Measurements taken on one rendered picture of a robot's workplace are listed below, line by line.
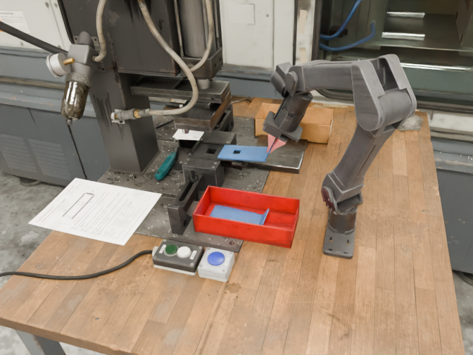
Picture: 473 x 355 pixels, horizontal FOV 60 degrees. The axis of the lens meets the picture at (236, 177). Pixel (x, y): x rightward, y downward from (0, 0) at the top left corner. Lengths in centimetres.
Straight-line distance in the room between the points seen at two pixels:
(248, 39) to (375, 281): 110
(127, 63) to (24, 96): 148
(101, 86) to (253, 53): 75
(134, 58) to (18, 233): 182
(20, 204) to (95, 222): 181
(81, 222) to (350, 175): 71
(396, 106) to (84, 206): 85
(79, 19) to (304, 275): 82
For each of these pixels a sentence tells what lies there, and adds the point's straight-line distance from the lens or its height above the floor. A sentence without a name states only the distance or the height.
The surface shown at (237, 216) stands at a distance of 108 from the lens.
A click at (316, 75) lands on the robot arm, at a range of 93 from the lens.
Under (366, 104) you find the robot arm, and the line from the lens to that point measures 79.
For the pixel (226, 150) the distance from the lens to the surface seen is 118.
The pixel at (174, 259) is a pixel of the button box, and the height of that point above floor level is 93.
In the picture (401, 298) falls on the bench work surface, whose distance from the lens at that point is 96.
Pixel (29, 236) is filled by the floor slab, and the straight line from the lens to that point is 267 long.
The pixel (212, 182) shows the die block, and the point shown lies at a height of 94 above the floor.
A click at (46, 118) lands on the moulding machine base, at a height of 58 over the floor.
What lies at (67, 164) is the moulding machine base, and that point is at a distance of 264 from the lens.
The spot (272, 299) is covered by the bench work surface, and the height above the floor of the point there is 90.
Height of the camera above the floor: 164
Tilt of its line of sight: 37 degrees down
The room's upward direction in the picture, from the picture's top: 3 degrees counter-clockwise
